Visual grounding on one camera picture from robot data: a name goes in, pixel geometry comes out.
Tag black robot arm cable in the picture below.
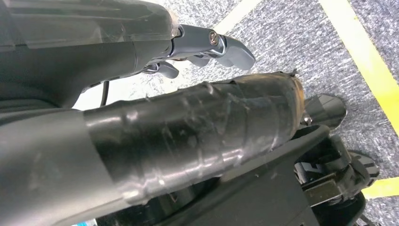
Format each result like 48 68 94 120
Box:
99 80 110 108

